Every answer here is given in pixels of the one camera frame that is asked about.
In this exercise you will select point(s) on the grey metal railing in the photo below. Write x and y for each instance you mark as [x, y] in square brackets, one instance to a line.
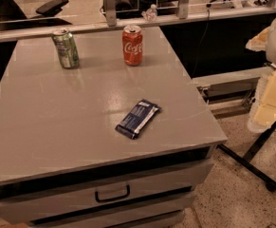
[102, 15]

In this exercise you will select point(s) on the clear plastic water bottle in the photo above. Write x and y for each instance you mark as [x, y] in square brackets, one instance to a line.
[150, 14]

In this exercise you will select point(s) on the black office chair left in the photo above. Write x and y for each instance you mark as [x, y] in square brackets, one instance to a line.
[30, 14]

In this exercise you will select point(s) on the grey drawer cabinet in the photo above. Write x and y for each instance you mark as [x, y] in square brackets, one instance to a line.
[58, 143]

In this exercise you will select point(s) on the blue snack bar wrapper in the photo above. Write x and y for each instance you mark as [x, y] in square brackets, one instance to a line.
[137, 118]

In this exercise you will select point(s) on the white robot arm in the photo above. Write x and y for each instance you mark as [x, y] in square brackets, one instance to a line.
[271, 44]

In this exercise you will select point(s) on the red Coca-Cola can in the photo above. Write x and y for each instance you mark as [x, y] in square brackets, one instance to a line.
[132, 44]

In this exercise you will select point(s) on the black drawer handle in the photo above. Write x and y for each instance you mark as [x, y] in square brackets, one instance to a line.
[111, 194]

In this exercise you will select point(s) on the green soda can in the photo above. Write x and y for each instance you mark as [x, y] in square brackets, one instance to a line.
[66, 48]

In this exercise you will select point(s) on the black metal stand base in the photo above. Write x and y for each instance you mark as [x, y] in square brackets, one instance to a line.
[250, 154]

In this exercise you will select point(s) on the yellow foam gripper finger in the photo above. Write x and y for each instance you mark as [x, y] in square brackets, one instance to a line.
[262, 114]
[258, 42]

